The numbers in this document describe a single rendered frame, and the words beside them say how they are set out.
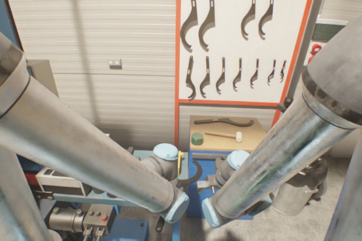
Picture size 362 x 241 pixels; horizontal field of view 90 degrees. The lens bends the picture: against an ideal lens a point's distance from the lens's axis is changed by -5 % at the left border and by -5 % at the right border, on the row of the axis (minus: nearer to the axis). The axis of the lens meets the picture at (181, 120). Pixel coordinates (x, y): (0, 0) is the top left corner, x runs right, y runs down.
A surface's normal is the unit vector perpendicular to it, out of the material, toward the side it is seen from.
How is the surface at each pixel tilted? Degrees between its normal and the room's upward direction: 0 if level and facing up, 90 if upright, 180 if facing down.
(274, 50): 90
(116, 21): 90
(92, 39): 90
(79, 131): 72
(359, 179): 94
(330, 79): 79
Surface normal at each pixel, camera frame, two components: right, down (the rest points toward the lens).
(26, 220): 0.98, 0.15
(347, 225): -0.97, 0.11
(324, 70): -0.94, -0.12
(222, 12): -0.04, 0.48
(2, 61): 0.93, -0.22
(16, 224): 0.86, 0.28
